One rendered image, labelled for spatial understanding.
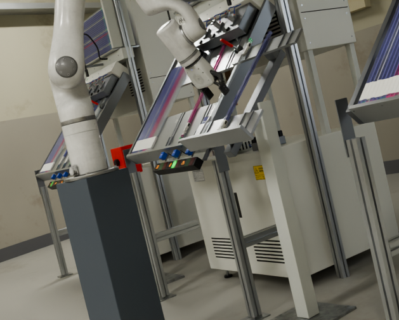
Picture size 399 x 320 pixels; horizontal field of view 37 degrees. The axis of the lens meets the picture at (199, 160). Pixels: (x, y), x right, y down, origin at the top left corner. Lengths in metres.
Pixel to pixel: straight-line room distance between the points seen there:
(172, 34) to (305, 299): 1.06
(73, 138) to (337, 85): 3.99
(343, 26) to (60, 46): 1.42
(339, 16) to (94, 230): 1.57
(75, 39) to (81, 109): 0.23
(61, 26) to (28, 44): 4.46
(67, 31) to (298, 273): 1.17
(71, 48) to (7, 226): 4.16
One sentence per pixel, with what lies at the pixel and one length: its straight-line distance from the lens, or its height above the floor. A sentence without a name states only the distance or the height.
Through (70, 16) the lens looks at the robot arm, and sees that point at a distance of 2.11.
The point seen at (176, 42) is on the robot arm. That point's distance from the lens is 2.14.
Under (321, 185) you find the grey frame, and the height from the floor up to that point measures 0.42.
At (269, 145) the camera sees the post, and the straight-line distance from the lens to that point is 2.18.
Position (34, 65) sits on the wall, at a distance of 6.52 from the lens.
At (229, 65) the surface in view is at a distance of 2.58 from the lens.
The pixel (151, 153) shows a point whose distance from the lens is 2.72.
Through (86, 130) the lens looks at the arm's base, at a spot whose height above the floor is 0.85.
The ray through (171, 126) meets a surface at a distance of 2.72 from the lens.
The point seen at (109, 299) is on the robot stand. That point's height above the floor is 0.29.
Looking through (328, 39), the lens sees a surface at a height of 1.03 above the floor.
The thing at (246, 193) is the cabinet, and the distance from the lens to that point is 2.73.
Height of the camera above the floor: 0.76
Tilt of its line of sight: 3 degrees down
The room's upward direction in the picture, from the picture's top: 13 degrees counter-clockwise
